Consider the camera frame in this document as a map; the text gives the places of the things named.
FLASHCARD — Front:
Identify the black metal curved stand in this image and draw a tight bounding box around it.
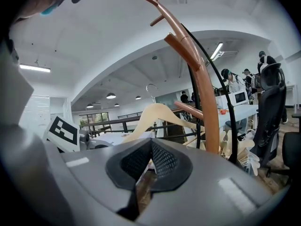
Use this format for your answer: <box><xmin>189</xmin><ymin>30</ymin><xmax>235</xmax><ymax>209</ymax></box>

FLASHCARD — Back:
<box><xmin>180</xmin><ymin>24</ymin><xmax>238</xmax><ymax>166</ymax></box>

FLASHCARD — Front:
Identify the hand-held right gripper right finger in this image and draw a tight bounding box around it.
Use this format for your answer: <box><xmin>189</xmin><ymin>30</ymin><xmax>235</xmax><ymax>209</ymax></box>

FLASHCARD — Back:
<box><xmin>135</xmin><ymin>137</ymin><xmax>290</xmax><ymax>226</ymax></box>

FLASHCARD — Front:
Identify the brown wooden coat rack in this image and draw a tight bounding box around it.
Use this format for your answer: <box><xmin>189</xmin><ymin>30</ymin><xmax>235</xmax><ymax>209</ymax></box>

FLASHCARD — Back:
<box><xmin>141</xmin><ymin>0</ymin><xmax>221</xmax><ymax>155</ymax></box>

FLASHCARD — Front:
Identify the black metal railing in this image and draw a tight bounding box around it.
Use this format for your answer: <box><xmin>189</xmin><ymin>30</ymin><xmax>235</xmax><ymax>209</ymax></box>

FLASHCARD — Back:
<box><xmin>79</xmin><ymin>107</ymin><xmax>203</xmax><ymax>144</ymax></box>

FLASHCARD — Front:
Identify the pile of pale wooden hangers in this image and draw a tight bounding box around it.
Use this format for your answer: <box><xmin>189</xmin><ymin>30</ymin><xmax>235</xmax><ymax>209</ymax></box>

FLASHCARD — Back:
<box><xmin>182</xmin><ymin>125</ymin><xmax>261</xmax><ymax>176</ymax></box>

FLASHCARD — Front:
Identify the light wooden clothes hanger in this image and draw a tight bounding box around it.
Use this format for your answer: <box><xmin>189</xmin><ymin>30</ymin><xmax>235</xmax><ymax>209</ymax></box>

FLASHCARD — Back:
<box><xmin>121</xmin><ymin>83</ymin><xmax>206</xmax><ymax>145</ymax></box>

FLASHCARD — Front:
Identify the black mesh office chair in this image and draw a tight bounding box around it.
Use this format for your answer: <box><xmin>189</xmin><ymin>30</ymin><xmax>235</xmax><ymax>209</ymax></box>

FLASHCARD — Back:
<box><xmin>249</xmin><ymin>62</ymin><xmax>288</xmax><ymax>178</ymax></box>

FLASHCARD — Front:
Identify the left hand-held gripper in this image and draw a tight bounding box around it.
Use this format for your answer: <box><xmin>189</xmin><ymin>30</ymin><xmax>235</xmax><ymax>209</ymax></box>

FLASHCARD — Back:
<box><xmin>43</xmin><ymin>115</ymin><xmax>115</xmax><ymax>153</ymax></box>

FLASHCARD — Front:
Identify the white long table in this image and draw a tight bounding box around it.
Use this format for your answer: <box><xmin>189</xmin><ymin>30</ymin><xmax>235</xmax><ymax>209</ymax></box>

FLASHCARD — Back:
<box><xmin>218</xmin><ymin>104</ymin><xmax>259</xmax><ymax>129</ymax></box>

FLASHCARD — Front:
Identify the dark framed window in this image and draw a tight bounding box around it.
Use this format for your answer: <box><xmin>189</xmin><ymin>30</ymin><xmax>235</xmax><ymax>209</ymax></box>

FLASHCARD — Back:
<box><xmin>79</xmin><ymin>112</ymin><xmax>111</xmax><ymax>128</ymax></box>

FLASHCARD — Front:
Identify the teal face mask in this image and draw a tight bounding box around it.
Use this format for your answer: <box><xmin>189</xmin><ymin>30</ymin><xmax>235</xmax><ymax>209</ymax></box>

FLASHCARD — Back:
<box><xmin>39</xmin><ymin>4</ymin><xmax>60</xmax><ymax>17</ymax></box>

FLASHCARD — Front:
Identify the long ceiling light bar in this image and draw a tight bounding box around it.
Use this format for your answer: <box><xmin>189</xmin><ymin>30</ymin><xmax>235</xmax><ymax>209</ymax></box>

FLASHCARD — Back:
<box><xmin>210</xmin><ymin>42</ymin><xmax>224</xmax><ymax>61</ymax></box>
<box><xmin>19</xmin><ymin>64</ymin><xmax>51</xmax><ymax>73</ymax></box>

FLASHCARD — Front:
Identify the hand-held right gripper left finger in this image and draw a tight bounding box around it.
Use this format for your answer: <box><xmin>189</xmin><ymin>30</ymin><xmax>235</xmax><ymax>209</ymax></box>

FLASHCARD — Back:
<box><xmin>60</xmin><ymin>137</ymin><xmax>151</xmax><ymax>226</ymax></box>

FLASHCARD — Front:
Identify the white microwave oven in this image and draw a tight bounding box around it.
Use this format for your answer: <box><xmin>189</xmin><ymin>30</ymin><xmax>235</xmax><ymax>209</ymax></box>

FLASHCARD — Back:
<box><xmin>228</xmin><ymin>90</ymin><xmax>250</xmax><ymax>105</ymax></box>

